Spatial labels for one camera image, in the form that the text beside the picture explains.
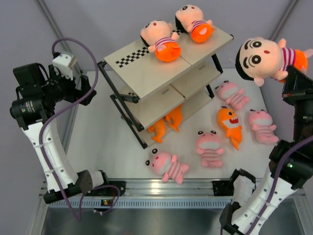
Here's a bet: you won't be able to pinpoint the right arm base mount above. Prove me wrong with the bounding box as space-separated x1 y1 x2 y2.
212 180 234 196

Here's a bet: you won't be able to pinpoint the pink striped frog plush middle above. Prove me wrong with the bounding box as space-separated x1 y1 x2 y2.
196 130 224 168

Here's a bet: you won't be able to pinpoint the pink striped frog plush front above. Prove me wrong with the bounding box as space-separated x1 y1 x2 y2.
145 148 190 185

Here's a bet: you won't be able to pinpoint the black-haired boy doll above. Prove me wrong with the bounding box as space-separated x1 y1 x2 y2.
235 37 313 87

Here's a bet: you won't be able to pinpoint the pink striped frog plush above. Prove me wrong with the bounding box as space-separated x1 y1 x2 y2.
215 80 250 111
196 130 224 168
145 148 190 185
248 109 279 144

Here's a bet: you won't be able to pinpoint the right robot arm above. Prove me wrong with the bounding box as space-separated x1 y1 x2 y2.
219 66 313 235

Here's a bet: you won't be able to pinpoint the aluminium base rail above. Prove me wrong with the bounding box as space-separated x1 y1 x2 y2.
108 179 218 196

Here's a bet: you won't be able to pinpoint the orange shark plush on floor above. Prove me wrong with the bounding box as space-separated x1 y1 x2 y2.
216 106 243 150

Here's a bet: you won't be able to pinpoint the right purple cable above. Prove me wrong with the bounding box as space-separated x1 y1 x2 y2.
249 136 313 235

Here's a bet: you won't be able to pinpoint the boy doll on shelf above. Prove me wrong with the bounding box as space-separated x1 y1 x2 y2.
175 4 214 44

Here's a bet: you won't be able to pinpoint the boy doll orange shorts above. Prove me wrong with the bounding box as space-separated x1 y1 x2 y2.
140 20 181 62

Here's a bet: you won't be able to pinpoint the orange shark plush under shelf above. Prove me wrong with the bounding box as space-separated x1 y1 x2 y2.
148 118 166 143

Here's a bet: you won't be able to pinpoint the slotted cable duct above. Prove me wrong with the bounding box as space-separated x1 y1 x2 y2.
46 197 235 209

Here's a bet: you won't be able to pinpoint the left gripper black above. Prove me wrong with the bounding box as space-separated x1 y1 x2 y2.
41 66 95 106

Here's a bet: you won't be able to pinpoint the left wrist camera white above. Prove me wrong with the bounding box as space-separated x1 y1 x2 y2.
52 52 77 80

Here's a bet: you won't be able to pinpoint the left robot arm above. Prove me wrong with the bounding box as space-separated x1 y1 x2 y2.
10 63 111 204

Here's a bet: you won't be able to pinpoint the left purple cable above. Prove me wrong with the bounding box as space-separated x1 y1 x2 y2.
51 37 121 223

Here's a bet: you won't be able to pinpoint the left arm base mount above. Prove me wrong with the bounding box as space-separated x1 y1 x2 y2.
85 181 126 197

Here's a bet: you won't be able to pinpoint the pink striped frog plush right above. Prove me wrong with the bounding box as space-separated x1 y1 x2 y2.
248 109 279 144

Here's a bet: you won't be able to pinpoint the pink striped frog plush back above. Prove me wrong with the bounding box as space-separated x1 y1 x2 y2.
215 80 250 111

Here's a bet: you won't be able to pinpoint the purple cable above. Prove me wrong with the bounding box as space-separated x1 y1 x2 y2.
51 37 121 223
249 136 313 235

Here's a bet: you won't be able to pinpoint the beige three-tier shelf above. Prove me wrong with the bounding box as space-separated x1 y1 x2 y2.
98 28 233 148

